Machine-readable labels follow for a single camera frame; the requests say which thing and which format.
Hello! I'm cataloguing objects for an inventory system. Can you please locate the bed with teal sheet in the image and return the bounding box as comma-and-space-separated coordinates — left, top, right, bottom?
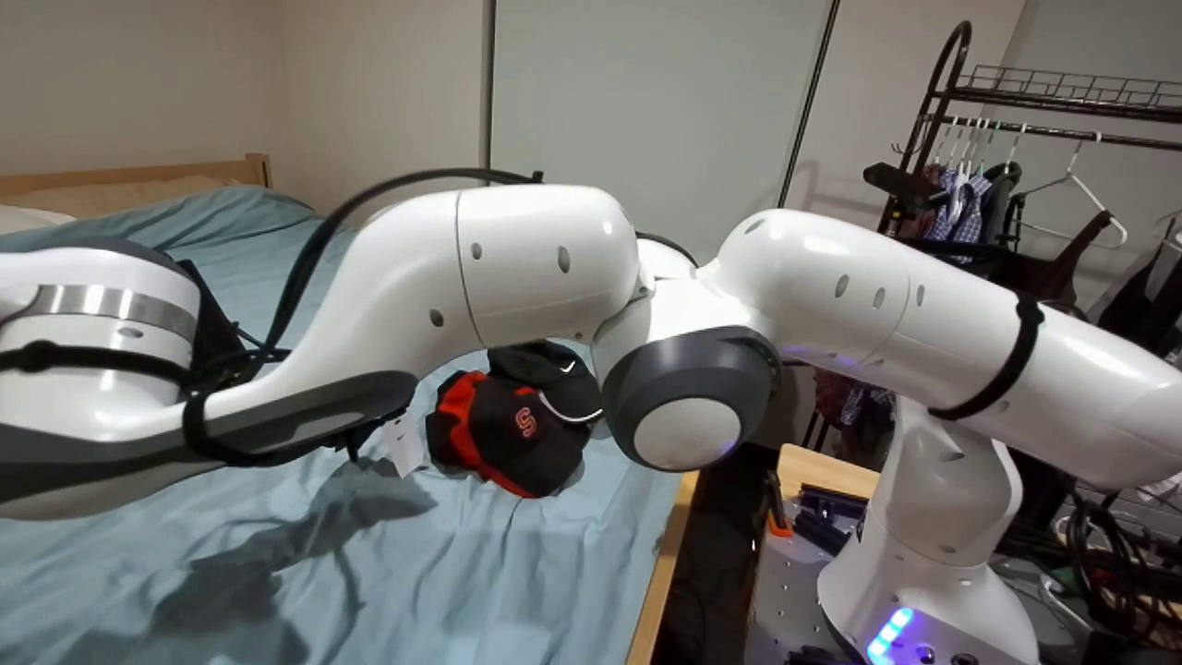
0, 148, 704, 665

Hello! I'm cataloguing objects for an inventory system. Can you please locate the black cap white brim trim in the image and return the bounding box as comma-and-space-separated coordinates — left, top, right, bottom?
482, 341, 609, 431

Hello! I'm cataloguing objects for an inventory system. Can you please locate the small wooden box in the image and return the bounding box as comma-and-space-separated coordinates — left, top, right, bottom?
772, 441, 886, 511

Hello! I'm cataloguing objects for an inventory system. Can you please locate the black metal clothes rack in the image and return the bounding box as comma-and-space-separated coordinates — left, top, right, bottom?
797, 16, 1182, 457

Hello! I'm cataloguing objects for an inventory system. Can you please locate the white pillow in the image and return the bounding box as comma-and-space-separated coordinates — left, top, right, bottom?
0, 199, 71, 240

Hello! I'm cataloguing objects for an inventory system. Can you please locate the white clothes hanger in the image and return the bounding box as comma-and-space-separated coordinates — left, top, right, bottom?
1015, 129, 1135, 247

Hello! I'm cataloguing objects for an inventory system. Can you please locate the black cap orange logo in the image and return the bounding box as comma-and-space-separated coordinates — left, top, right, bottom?
422, 369, 598, 501

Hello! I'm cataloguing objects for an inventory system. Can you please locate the red cap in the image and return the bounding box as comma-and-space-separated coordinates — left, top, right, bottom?
429, 369, 538, 501

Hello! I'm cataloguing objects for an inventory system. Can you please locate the blue hanging shirt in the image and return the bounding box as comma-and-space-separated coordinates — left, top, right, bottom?
918, 166, 1005, 250

